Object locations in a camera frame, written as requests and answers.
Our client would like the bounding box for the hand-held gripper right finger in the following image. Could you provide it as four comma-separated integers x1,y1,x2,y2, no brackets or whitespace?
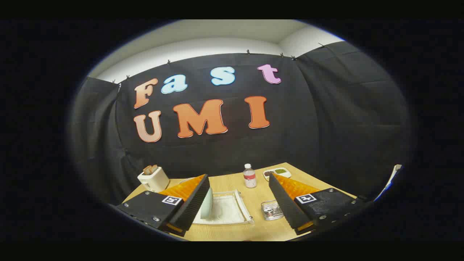
268,173,374,235

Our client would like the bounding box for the mint green plate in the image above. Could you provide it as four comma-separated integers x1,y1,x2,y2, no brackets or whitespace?
199,187,214,219

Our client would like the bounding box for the white and blue device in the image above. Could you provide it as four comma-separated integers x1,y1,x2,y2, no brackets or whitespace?
373,164,403,202

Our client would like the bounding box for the white wire dish rack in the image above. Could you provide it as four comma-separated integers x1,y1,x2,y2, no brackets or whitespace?
192,189,255,226

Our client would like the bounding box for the metal wire basket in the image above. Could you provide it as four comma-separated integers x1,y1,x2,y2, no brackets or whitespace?
260,200,284,221

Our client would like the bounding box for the clear plastic bottle red label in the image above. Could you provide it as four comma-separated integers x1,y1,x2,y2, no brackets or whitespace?
243,163,257,189

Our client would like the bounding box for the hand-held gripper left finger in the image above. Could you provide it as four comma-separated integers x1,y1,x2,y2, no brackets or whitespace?
115,174,211,237

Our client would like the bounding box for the white divided snack tray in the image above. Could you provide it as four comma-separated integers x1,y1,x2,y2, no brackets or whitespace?
263,168,291,181

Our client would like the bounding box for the white toaster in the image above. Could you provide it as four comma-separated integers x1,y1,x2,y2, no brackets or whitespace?
137,165,170,192

